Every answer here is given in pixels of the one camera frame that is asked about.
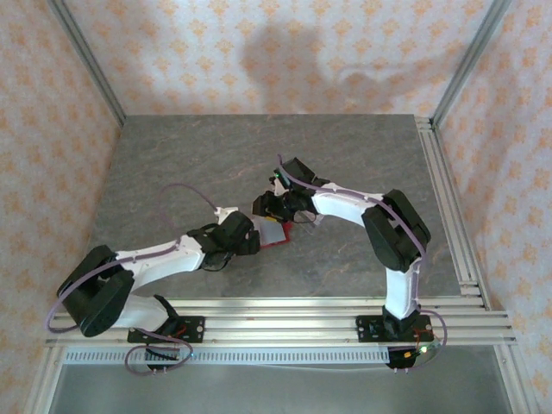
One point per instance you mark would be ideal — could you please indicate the red card holder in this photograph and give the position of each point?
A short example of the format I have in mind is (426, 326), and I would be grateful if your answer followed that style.
(276, 235)

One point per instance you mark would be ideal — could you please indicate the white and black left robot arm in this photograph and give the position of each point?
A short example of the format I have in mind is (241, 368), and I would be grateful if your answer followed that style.
(164, 261)

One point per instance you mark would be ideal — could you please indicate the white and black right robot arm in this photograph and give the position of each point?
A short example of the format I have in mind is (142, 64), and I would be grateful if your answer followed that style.
(340, 207)

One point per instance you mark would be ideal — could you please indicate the grey metal lower panel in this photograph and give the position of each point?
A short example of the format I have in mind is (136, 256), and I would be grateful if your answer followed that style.
(276, 388)

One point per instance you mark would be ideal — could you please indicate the patterned fabric backdrop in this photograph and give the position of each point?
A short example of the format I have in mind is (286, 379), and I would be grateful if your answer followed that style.
(276, 43)

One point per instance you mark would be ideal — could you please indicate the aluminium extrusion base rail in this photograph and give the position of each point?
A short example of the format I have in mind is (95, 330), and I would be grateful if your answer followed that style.
(280, 321)

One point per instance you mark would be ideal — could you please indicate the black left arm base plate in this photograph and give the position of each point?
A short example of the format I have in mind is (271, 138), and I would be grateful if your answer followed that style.
(194, 330)

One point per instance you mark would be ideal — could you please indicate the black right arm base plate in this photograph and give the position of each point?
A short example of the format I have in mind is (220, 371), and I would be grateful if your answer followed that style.
(368, 330)

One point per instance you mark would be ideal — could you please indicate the aluminium extrusion side rail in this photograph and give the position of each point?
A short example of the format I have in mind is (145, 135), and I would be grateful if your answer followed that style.
(448, 194)

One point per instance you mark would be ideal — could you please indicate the aluminium frame post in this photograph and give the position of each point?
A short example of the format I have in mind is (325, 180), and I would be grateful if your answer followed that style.
(470, 60)
(90, 64)

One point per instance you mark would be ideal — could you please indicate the aluminium lower frame strut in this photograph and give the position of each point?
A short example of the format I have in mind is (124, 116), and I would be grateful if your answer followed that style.
(45, 379)
(515, 379)

